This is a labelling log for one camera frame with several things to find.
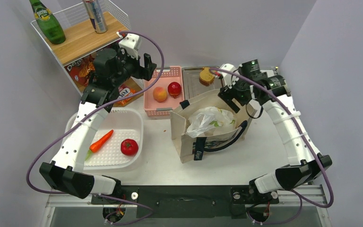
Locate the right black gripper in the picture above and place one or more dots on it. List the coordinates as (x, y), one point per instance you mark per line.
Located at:
(227, 94)

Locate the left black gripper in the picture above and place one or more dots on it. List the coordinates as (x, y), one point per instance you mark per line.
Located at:
(142, 73)

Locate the orange snack packet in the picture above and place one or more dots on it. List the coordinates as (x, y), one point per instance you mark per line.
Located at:
(125, 91)

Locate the orange peach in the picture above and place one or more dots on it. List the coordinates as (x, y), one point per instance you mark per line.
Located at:
(160, 94)

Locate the white plastic grocery bag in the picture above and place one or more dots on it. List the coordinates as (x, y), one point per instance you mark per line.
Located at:
(210, 121)

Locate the red pomegranate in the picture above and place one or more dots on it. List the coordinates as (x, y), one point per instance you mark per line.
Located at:
(174, 89)

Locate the white plastic basin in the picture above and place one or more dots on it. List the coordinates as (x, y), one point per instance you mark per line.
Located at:
(119, 150)

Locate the beige canvas tote bag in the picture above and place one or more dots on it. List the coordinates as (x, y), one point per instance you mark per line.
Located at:
(189, 148)

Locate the red chips bag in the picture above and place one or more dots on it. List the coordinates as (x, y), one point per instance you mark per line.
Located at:
(80, 70)

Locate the silver drink can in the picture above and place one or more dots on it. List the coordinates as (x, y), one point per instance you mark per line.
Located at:
(96, 15)

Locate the red tomato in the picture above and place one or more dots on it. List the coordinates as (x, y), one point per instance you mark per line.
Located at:
(129, 147)

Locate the red chili pepper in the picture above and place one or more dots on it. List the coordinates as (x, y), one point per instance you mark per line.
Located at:
(96, 146)

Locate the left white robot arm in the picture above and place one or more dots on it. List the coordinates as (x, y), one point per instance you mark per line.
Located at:
(64, 173)

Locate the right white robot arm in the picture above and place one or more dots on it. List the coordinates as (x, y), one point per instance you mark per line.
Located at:
(305, 162)

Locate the brown bread slice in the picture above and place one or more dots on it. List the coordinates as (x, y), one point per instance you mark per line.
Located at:
(206, 78)

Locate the pink plastic basket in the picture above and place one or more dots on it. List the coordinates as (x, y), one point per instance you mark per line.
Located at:
(156, 109)

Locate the stainless steel tray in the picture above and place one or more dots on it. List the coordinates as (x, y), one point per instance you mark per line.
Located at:
(191, 84)

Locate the green glass bottle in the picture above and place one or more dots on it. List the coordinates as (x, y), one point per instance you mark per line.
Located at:
(47, 22)

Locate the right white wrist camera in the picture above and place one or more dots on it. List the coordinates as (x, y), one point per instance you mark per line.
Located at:
(228, 79)

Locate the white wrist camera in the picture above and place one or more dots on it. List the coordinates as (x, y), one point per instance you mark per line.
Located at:
(131, 43)
(228, 79)

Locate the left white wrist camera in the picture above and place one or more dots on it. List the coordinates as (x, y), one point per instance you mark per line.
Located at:
(131, 43)

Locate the white wire wooden shelf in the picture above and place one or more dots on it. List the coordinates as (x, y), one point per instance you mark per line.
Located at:
(81, 39)

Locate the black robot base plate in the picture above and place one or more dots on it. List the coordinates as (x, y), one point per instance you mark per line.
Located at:
(206, 201)

